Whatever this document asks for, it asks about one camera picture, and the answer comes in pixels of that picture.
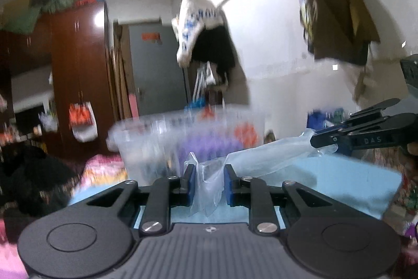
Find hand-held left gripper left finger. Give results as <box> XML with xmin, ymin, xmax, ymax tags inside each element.
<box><xmin>67</xmin><ymin>164</ymin><xmax>197</xmax><ymax>236</ymax></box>

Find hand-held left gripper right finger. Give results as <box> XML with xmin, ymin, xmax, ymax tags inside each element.
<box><xmin>224</xmin><ymin>164</ymin><xmax>352</xmax><ymax>236</ymax></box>

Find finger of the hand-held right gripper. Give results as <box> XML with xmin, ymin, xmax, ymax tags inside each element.
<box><xmin>350</xmin><ymin>98</ymin><xmax>402</xmax><ymax>119</ymax></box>
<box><xmin>310</xmin><ymin>113</ymin><xmax>418</xmax><ymax>149</ymax></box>

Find clear plastic bag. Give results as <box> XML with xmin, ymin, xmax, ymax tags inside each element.
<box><xmin>183</xmin><ymin>129</ymin><xmax>337</xmax><ymax>217</ymax></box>

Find purple tissue pack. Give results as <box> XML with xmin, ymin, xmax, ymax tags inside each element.
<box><xmin>176</xmin><ymin>132</ymin><xmax>243</xmax><ymax>165</ymax></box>

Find orange packet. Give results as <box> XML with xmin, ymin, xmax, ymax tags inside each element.
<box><xmin>233</xmin><ymin>122</ymin><xmax>259</xmax><ymax>144</ymax></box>

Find clear plastic storage box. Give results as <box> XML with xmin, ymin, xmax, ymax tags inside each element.
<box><xmin>108</xmin><ymin>104</ymin><xmax>266</xmax><ymax>183</ymax></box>

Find blue tote bag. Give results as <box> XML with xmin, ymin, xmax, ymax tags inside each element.
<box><xmin>307</xmin><ymin>110</ymin><xmax>328</xmax><ymax>131</ymax></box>

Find pink floral bedsheet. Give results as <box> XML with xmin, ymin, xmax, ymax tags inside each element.
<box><xmin>70</xmin><ymin>155</ymin><xmax>128</xmax><ymax>198</ymax></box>

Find olive hanging garment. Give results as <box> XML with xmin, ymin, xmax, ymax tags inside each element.
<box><xmin>299</xmin><ymin>0</ymin><xmax>381</xmax><ymax>66</ymax></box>

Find pink foam board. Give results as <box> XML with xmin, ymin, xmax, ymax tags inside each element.
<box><xmin>129</xmin><ymin>94</ymin><xmax>140</xmax><ymax>118</ymax></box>

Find white folding rack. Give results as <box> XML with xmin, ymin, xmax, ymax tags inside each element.
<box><xmin>191</xmin><ymin>61</ymin><xmax>217</xmax><ymax>110</ymax></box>

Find grey door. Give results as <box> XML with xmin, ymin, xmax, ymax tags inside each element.
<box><xmin>128</xmin><ymin>23</ymin><xmax>190</xmax><ymax>118</ymax></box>

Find red white bag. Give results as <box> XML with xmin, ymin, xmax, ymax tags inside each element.
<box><xmin>68</xmin><ymin>101</ymin><xmax>98</xmax><ymax>143</ymax></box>

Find wooden sticks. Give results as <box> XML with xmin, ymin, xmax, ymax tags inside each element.
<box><xmin>113</xmin><ymin>22</ymin><xmax>132</xmax><ymax>120</ymax></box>

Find black hanging garment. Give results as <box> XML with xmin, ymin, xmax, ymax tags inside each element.
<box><xmin>193</xmin><ymin>27</ymin><xmax>238</xmax><ymax>87</ymax></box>

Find brown wooden wardrobe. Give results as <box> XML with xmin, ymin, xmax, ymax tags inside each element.
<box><xmin>0</xmin><ymin>1</ymin><xmax>115</xmax><ymax>162</ymax></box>

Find black fuzzy clothing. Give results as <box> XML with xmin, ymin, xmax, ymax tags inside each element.
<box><xmin>0</xmin><ymin>145</ymin><xmax>76</xmax><ymax>218</ymax></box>

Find hanging white plastic bag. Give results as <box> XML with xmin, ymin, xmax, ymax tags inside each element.
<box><xmin>172</xmin><ymin>0</ymin><xmax>226</xmax><ymax>68</ymax></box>

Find black monitor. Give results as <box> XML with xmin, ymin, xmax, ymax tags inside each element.
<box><xmin>13</xmin><ymin>104</ymin><xmax>47</xmax><ymax>130</ymax></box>

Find green cloth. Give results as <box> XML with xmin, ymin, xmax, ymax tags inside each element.
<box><xmin>0</xmin><ymin>0</ymin><xmax>79</xmax><ymax>35</ymax></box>

